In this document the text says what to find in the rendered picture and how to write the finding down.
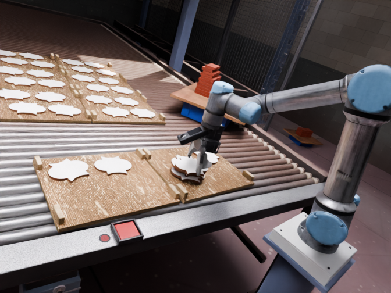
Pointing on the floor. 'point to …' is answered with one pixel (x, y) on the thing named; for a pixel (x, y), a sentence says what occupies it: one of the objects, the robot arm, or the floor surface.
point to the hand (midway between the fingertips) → (191, 165)
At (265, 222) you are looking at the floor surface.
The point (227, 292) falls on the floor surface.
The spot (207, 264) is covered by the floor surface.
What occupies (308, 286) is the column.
